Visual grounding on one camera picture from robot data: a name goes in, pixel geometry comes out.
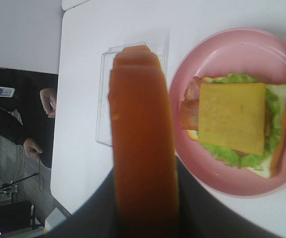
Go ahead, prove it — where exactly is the person in black clothing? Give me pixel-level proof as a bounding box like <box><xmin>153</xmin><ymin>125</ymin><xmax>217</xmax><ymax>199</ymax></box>
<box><xmin>0</xmin><ymin>68</ymin><xmax>58</xmax><ymax>168</ymax></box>

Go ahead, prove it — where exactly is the white blue ID badge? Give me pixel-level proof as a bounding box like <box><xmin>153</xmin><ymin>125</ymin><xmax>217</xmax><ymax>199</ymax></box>
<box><xmin>0</xmin><ymin>85</ymin><xmax>16</xmax><ymax>98</ymax></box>

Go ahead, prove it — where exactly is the white adjacent table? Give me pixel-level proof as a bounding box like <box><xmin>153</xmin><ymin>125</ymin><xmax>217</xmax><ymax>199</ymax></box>
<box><xmin>61</xmin><ymin>0</ymin><xmax>123</xmax><ymax>11</ymax></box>

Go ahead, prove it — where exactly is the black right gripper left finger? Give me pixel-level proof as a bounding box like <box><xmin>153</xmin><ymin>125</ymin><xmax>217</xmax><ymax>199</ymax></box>
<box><xmin>46</xmin><ymin>170</ymin><xmax>121</xmax><ymax>238</ymax></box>

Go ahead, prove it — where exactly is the clear left plastic tray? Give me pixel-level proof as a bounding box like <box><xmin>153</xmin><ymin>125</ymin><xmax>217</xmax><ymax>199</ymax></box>
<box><xmin>96</xmin><ymin>44</ymin><xmax>169</xmax><ymax>146</ymax></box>

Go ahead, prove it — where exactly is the bacon strip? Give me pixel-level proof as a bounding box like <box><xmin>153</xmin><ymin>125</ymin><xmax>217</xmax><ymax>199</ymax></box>
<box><xmin>179</xmin><ymin>100</ymin><xmax>199</xmax><ymax>130</ymax></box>
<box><xmin>184</xmin><ymin>76</ymin><xmax>207</xmax><ymax>101</ymax></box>

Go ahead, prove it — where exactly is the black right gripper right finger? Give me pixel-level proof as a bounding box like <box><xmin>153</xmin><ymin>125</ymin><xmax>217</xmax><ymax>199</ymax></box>
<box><xmin>176</xmin><ymin>158</ymin><xmax>279</xmax><ymax>238</ymax></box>

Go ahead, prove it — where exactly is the black tripod stand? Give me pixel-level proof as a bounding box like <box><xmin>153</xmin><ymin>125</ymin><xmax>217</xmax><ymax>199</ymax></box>
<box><xmin>0</xmin><ymin>171</ymin><xmax>46</xmax><ymax>231</ymax></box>

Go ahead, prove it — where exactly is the yellow cheese slice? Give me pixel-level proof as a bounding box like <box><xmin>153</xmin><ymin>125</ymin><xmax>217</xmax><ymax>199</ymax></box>
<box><xmin>198</xmin><ymin>83</ymin><xmax>266</xmax><ymax>155</ymax></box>

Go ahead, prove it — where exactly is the green lettuce leaf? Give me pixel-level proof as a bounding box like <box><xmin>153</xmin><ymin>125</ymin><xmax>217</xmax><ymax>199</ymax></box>
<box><xmin>201</xmin><ymin>84</ymin><xmax>286</xmax><ymax>178</ymax></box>

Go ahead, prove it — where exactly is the pink round plate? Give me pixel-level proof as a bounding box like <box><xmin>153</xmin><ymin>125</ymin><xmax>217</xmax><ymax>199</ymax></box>
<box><xmin>170</xmin><ymin>28</ymin><xmax>286</xmax><ymax>198</ymax></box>

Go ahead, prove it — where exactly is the bread slice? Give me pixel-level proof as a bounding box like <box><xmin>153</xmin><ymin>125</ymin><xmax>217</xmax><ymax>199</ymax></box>
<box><xmin>179</xmin><ymin>73</ymin><xmax>286</xmax><ymax>178</ymax></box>
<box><xmin>108</xmin><ymin>45</ymin><xmax>179</xmax><ymax>238</ymax></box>

